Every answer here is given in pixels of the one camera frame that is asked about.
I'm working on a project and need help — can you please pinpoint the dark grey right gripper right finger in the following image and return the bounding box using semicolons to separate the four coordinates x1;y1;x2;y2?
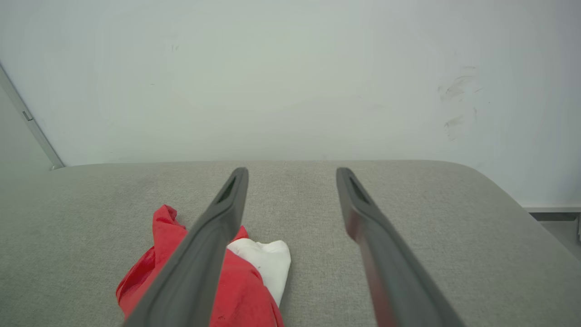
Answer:
336;167;466;327

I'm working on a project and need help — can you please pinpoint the red and white garment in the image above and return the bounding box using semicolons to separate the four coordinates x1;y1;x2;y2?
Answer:
116;204;291;327

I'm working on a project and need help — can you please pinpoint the white skirting board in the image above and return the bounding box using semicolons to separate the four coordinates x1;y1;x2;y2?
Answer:
521;204;581;213

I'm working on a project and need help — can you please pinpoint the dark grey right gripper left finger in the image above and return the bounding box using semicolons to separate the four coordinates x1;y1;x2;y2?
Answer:
123;167;249;327

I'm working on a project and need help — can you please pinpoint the grey metal wall rail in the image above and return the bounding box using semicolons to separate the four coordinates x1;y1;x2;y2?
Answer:
0;64;65;171

